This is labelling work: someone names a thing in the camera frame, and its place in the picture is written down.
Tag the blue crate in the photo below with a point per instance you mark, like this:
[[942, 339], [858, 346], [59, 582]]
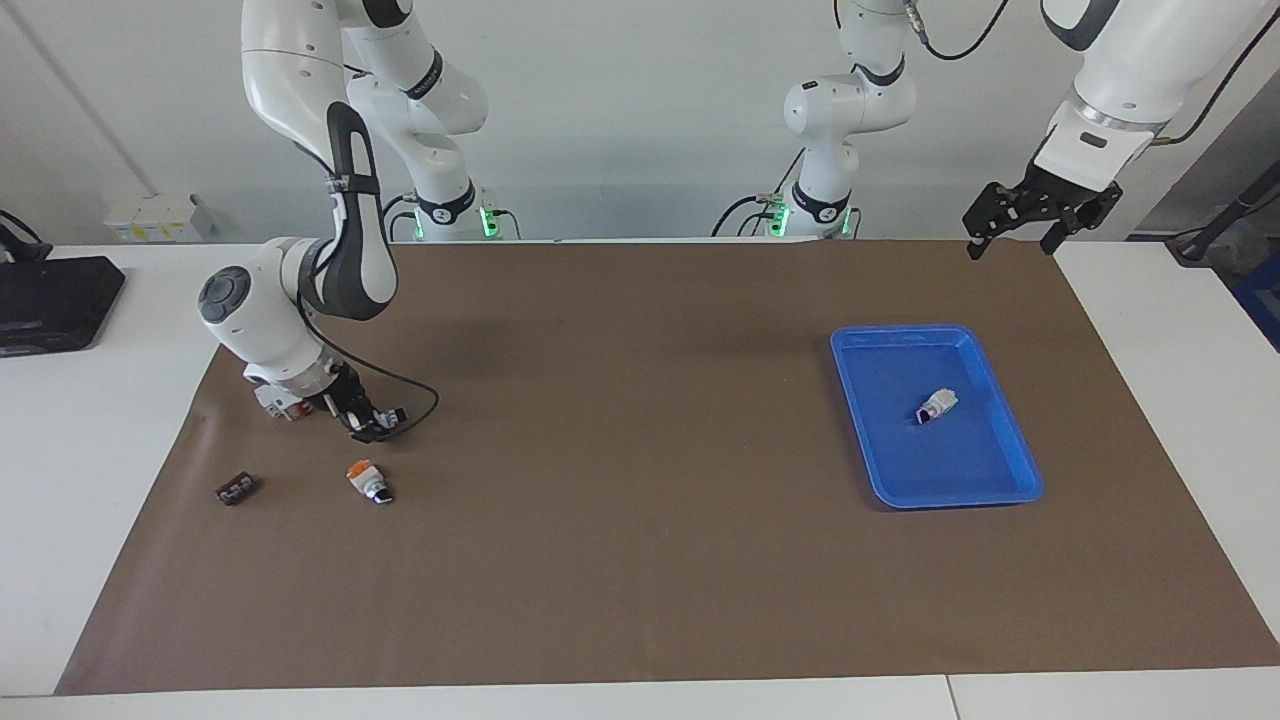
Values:
[[1262, 310]]

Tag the orange white selector switch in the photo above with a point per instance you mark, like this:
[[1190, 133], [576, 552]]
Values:
[[366, 478]]

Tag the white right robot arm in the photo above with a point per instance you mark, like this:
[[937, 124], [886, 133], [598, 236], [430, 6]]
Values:
[[270, 320]]

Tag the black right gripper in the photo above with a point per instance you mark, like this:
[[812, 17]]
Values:
[[348, 395]]

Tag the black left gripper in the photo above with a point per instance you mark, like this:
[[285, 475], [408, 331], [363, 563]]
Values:
[[1050, 200]]

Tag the brown paper mat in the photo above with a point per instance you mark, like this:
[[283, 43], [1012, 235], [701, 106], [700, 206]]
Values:
[[620, 500]]

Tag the dark brown terminal block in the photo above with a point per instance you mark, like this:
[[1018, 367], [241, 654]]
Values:
[[237, 490]]

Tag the black box device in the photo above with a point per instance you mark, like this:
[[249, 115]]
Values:
[[55, 300]]

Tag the white black selector switch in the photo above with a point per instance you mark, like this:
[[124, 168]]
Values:
[[938, 404]]

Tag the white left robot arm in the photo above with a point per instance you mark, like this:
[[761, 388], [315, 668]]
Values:
[[1140, 60]]

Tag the black stand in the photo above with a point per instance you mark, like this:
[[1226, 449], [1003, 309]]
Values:
[[1225, 220]]

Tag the white red circuit breaker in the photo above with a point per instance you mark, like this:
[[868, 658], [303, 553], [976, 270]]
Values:
[[280, 404]]

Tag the white green selector switch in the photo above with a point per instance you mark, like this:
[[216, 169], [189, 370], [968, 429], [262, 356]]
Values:
[[398, 414]]

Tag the blue plastic tray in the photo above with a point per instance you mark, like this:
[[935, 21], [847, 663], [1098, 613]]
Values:
[[950, 470]]

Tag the white box yellow labels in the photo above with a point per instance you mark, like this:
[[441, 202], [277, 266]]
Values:
[[155, 218]]

